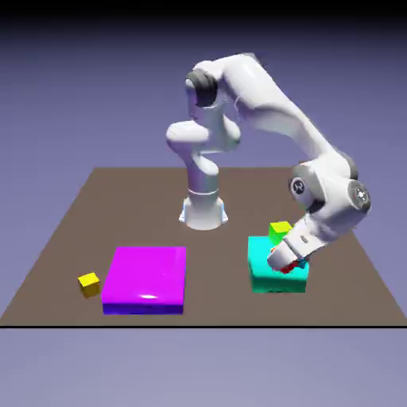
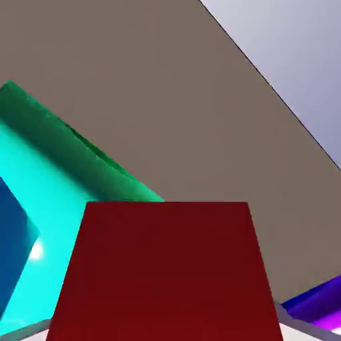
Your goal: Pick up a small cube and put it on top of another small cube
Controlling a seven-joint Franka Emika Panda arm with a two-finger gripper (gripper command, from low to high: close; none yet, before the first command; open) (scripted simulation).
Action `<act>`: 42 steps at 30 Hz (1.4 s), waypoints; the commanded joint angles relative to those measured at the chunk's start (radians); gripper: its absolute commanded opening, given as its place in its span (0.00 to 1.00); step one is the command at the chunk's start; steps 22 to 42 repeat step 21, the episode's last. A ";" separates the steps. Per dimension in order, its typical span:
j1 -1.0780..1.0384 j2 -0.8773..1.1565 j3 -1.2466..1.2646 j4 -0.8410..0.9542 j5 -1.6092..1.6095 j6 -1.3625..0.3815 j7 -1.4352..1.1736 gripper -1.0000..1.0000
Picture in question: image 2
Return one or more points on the large purple box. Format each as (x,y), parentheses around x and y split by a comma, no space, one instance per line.
(319,301)

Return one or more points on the large turquoise box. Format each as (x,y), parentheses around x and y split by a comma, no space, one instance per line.
(56,191)

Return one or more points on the small blue cube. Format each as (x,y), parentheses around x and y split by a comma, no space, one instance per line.
(13,234)

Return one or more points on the small red cube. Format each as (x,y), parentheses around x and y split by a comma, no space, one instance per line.
(165,271)

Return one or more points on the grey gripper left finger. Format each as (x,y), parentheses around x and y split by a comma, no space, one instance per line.
(29,333)

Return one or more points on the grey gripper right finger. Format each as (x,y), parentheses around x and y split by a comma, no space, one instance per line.
(298,330)

